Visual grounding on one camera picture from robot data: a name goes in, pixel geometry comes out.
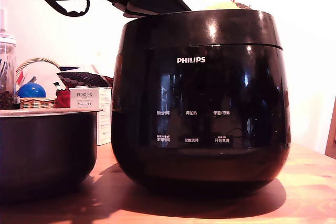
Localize black rice cooker lid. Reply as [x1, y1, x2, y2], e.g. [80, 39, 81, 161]
[117, 8, 284, 56]

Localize dark dotted patterned cloth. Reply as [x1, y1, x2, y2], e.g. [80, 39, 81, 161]
[57, 70, 114, 89]

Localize small red pouch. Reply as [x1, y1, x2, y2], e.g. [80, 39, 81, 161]
[55, 89, 71, 109]

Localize black inner cooking pot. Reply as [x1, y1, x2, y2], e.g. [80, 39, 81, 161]
[0, 108, 103, 204]

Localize white printed cloth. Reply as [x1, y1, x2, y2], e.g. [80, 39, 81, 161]
[15, 62, 66, 99]

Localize white Porlex box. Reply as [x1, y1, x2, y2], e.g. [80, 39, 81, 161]
[69, 87, 113, 146]

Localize woven wicker basket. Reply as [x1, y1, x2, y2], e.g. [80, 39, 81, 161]
[15, 57, 61, 110]

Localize tall clear glass jar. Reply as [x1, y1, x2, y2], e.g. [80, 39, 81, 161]
[0, 8, 17, 96]

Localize black Philips rice cooker body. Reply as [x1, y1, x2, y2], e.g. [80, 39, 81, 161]
[110, 42, 291, 192]

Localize dark coffee beans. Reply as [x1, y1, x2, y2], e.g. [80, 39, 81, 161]
[0, 90, 21, 110]

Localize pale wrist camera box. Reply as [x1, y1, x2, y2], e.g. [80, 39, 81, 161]
[112, 0, 160, 18]

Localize yellow rounded object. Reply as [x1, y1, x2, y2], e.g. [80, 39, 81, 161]
[204, 0, 253, 11]

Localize blue ball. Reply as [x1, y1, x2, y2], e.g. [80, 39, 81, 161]
[17, 82, 47, 99]

